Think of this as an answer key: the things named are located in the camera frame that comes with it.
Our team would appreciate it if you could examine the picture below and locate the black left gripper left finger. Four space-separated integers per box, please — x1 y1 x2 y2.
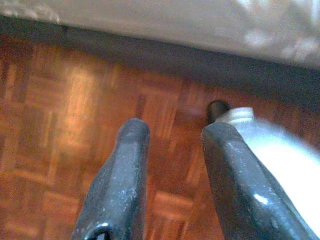
71 117 151 240

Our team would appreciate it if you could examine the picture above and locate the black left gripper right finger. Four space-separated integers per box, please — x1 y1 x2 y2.
201 122 320 240

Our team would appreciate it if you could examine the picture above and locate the beige floral bed sheet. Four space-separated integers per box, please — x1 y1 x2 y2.
0 0 320 70

